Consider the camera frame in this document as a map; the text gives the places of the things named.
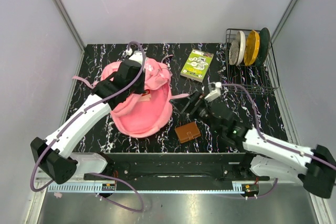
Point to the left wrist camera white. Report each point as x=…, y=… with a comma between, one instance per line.
x=136, y=56

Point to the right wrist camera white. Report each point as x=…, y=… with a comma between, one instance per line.
x=214, y=91

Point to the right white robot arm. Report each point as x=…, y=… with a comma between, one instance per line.
x=312, y=168

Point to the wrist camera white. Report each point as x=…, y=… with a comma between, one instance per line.
x=214, y=91
x=136, y=56

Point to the yellow plate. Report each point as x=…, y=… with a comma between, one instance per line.
x=252, y=48

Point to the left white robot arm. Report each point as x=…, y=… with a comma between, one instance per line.
x=53, y=154

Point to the black wire dish rack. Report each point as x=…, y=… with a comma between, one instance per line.
x=257, y=79

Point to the brown leather wallet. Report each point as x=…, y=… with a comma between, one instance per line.
x=187, y=132

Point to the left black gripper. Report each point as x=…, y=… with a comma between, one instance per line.
x=141, y=89

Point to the green comic paperback book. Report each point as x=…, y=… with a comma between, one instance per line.
x=197, y=65

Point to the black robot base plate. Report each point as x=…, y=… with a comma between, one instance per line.
x=219, y=166

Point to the red comic paperback book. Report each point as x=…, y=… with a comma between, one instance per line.
x=146, y=94

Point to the white grey plate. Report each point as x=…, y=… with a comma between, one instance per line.
x=237, y=49

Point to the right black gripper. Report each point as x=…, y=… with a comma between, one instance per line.
x=185, y=106

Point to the dark green plate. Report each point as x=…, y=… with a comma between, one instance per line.
x=264, y=35

